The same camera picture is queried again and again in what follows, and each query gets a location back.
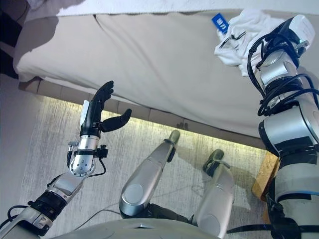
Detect silver left robot leg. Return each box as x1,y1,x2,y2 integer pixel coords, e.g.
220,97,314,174
119,129,180,217

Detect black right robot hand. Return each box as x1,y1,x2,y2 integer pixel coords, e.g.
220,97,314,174
270,14,315,48

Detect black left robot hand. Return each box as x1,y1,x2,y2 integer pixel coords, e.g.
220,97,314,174
79,81,132,138

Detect silver robot leg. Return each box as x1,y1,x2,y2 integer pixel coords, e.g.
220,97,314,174
119,129,180,217
191,148,235,239

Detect grey robot torso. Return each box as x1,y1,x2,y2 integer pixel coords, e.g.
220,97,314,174
42,218,225,239

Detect blue tag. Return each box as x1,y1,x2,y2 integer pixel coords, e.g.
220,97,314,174
211,11,230,34

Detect silver right robot leg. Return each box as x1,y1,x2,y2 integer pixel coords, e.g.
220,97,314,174
191,148,235,239

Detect white textured blanket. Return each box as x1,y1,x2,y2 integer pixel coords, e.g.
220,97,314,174
24,0,319,18

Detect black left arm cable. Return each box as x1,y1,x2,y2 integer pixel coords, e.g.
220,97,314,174
67,144,108,177

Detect white garment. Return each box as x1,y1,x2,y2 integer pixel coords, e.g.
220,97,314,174
214,9,287,78

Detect grey striped rug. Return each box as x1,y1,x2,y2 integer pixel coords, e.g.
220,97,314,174
4,94,280,239

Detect large bed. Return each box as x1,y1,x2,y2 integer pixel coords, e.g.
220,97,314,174
14,11,319,150

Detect brown wicker basket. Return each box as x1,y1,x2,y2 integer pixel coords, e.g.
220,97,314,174
251,150,281,222

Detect brown upholstered bed base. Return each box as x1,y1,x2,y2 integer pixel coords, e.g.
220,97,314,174
18,77,267,150

